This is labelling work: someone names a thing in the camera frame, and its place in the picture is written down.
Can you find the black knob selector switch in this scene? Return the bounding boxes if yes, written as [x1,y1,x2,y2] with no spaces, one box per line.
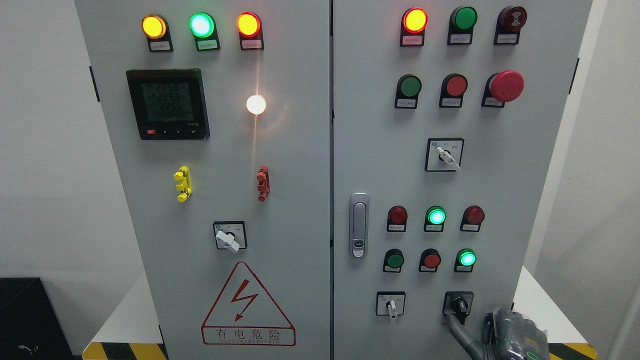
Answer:
[442,291,474,326]

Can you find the red terminal connector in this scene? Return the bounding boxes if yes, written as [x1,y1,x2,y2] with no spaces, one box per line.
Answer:
[256,165,271,202]

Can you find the dark red indicator lamp left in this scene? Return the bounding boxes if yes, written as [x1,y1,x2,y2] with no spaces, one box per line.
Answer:
[386,205,409,233]

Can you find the dark red indicator lamp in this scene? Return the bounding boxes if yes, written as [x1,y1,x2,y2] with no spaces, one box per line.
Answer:
[459,205,486,233]
[386,205,409,233]

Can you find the white lit indicator lamp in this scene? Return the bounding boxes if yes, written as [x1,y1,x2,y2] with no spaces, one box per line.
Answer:
[246,94,266,116]

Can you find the green push button lower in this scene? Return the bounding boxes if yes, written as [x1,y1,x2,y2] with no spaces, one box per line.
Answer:
[382,248,405,273]

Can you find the green push button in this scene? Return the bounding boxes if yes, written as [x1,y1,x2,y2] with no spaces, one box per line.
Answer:
[382,248,405,273]
[446,6,478,46]

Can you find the green lit lamp middle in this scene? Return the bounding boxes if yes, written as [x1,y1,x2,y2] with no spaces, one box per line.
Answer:
[423,205,447,233]

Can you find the grey cabinet left door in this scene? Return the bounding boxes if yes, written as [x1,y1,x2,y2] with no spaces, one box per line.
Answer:
[75,0,330,360]

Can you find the grey cabinet door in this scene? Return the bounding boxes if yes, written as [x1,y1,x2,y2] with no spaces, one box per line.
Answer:
[333,0,592,360]
[75,0,330,360]

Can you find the green push button second row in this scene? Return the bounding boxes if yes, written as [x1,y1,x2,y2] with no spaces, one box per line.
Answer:
[394,74,422,110]

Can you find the red push button lower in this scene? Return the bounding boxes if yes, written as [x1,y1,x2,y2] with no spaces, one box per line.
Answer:
[418,248,442,272]

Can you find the yellow terminal connector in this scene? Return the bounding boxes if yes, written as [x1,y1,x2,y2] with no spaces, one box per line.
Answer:
[173,165,193,203]

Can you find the grey cabinet right door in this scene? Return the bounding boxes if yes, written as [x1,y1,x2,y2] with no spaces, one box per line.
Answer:
[333,0,592,360]

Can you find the red electric danger sticker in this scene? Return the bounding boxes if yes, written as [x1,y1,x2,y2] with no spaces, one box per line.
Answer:
[201,261,297,347]

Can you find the dark red indicator lamp right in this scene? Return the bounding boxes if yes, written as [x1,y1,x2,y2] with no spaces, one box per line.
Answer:
[459,205,486,233]

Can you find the red push button second row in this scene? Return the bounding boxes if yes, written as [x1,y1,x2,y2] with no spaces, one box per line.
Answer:
[438,73,468,109]

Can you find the green lit lamp lower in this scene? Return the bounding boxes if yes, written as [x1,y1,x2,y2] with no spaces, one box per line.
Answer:
[454,248,477,273]

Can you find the black digital power meter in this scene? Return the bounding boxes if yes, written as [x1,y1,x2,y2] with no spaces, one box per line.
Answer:
[126,68,210,141]

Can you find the orange red indicator lamp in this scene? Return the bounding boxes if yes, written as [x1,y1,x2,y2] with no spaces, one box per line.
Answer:
[236,11,265,51]

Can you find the red lit indicator lamp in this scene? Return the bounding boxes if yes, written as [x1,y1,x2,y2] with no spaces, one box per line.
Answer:
[399,7,429,47]

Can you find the green lit indicator lamp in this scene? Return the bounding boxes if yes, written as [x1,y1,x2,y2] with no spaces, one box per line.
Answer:
[189,12,220,51]

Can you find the red emergency stop button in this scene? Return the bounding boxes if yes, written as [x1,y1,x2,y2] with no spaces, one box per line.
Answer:
[481,69,525,109]

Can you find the green push button top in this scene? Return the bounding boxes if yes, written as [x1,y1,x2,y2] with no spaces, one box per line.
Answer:
[446,6,478,46]

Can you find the yellow indicator lamp top left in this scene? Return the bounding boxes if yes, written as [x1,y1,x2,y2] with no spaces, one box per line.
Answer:
[141,13,174,53]

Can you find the white platform with hazard stripes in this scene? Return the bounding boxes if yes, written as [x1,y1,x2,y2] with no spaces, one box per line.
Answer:
[81,268,598,360]

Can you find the dark red buzzer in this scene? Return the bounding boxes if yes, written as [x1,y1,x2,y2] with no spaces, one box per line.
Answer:
[494,6,528,45]

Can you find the black box lower left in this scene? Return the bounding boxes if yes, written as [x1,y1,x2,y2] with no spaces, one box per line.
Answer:
[0,277,74,360]

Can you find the silver door handle lock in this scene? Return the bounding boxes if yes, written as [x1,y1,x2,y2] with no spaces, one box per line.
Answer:
[349,193,370,259]

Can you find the white selector switch left door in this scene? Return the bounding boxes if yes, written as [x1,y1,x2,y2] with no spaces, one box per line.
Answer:
[212,220,248,254]

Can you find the white selector switch upper right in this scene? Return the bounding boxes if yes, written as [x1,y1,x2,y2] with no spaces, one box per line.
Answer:
[424,137,465,173]

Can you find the white selector switch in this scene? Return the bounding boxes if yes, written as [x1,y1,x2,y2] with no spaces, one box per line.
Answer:
[424,137,465,173]
[375,291,407,320]

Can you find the white selector switch bottom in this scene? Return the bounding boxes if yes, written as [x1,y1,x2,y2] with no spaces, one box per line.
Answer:
[375,291,407,320]

